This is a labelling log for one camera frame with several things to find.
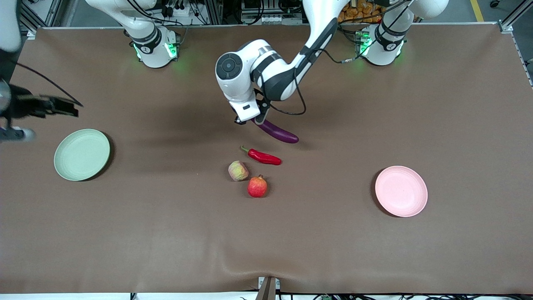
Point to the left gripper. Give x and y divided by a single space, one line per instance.
262 113

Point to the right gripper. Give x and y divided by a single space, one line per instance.
23 106

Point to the purple eggplant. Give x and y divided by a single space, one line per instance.
281 133

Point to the red chili pepper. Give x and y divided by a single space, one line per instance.
262 158

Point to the green pink apple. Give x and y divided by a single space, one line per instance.
237 171

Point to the red pomegranate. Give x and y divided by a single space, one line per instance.
257 187

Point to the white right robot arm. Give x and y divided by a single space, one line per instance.
145 41

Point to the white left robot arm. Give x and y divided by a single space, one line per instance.
270 66

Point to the light green plate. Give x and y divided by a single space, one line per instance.
81 155

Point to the white power strip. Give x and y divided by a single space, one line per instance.
179 9

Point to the brown table mat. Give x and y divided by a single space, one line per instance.
166 233

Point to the orange snack packets pile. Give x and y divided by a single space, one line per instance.
362 10

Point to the pink plate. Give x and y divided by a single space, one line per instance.
401 191

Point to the aluminium frame post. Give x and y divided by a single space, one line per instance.
213 10

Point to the metal table edge bracket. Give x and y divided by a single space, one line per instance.
268 288

